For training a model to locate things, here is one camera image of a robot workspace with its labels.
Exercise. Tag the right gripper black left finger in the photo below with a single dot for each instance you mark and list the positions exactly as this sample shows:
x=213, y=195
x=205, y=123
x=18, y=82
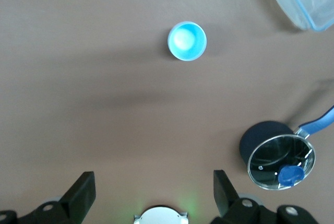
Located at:
x=75, y=200

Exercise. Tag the glass lid with blue knob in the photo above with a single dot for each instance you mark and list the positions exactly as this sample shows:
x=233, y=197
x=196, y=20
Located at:
x=274, y=156

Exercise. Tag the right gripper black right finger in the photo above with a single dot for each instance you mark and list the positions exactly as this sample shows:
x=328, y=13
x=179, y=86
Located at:
x=229, y=208

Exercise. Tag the light blue plastic cup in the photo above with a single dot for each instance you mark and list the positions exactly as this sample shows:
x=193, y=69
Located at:
x=186, y=41

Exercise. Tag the brown table cover mat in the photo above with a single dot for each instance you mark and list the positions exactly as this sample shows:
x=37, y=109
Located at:
x=78, y=77

